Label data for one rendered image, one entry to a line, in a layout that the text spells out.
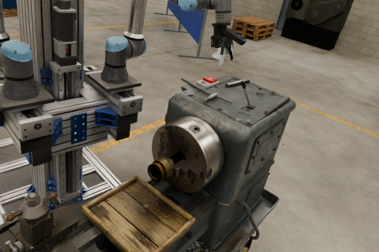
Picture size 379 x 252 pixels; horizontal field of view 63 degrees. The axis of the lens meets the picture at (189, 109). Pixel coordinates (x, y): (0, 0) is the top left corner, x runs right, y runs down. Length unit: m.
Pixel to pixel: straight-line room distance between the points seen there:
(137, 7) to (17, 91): 0.73
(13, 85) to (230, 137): 0.98
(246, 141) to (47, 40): 1.09
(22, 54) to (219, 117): 0.89
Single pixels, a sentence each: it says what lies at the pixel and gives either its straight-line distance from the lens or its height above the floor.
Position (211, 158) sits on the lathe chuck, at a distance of 1.26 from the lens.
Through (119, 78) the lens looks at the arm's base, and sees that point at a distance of 1.75.
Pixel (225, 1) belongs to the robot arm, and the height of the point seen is 1.70.
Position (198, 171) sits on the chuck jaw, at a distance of 1.25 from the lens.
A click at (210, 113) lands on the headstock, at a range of 1.39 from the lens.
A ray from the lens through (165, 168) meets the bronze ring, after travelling 1.23.
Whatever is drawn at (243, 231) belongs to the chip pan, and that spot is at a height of 0.54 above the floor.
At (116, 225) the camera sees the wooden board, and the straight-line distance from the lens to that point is 1.31.
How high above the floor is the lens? 1.87
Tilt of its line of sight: 27 degrees down
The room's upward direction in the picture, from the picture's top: 11 degrees clockwise
